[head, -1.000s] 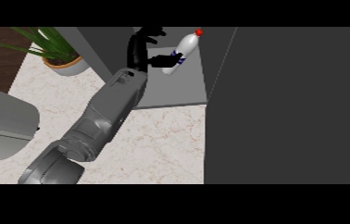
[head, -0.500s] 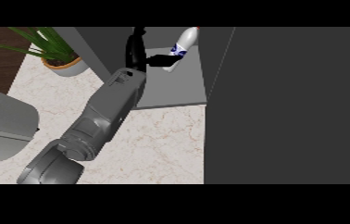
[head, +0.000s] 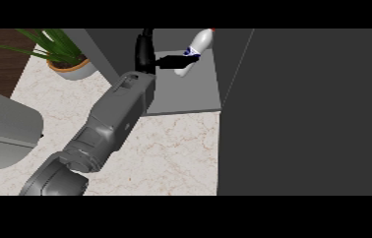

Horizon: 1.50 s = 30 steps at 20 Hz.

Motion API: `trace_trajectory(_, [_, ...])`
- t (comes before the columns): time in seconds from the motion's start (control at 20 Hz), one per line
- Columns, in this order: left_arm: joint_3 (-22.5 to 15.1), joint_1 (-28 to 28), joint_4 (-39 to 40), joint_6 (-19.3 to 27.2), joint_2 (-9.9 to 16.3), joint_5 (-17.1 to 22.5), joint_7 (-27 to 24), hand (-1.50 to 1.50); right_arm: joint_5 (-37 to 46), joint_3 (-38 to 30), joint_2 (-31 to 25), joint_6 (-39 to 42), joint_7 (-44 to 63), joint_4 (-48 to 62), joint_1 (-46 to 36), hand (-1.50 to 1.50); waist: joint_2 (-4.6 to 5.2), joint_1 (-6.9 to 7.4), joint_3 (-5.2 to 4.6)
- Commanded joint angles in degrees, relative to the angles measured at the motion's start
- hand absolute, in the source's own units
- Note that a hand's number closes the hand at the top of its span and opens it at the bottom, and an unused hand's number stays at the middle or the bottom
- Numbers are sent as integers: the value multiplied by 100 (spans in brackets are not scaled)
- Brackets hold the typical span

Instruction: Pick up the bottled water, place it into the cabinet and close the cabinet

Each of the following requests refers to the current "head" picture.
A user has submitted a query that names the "grey cabinet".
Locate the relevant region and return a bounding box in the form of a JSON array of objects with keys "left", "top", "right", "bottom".
[{"left": 61, "top": 28, "right": 255, "bottom": 116}]

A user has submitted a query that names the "pale grey appliance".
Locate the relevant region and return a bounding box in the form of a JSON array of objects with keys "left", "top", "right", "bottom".
[{"left": 0, "top": 94, "right": 45, "bottom": 170}]

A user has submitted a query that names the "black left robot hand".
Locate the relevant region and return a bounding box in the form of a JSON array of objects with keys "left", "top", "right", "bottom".
[{"left": 134, "top": 28, "right": 200, "bottom": 76}]

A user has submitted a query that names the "dark grey cabinet door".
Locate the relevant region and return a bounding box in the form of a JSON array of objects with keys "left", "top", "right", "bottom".
[{"left": 215, "top": 28, "right": 372, "bottom": 197}]

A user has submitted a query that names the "green potted plant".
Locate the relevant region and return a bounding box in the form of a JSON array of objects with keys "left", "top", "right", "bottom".
[{"left": 0, "top": 28, "right": 98, "bottom": 82}]

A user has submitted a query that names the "white water bottle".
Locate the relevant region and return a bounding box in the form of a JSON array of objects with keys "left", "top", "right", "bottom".
[{"left": 172, "top": 28, "right": 218, "bottom": 78}]

